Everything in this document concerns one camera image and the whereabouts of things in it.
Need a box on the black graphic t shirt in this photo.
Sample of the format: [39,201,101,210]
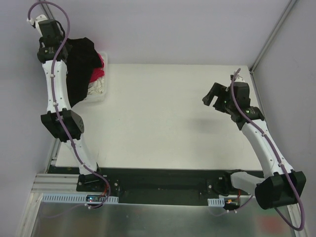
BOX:
[66,38,104,107]

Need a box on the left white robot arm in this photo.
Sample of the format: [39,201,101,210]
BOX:
[28,14,111,196]

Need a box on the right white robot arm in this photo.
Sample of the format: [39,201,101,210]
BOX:
[202,72,306,209]

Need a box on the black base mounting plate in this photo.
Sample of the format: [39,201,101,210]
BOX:
[48,166,251,205]

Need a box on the white plastic basket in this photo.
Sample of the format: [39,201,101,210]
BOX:
[83,51,108,103]

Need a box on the white t shirt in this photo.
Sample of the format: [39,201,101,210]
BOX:
[87,77,106,95]

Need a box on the pink t shirt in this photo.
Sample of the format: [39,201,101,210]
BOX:
[90,53,105,83]

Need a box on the right white cable duct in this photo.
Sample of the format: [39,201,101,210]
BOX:
[207,197,225,207]

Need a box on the white cable duct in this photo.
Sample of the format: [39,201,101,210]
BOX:
[207,197,225,207]
[42,194,119,205]

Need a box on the left white cable duct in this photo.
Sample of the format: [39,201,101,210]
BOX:
[42,194,119,205]

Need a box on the aluminium frame rail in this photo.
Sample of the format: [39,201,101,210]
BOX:
[31,172,81,193]

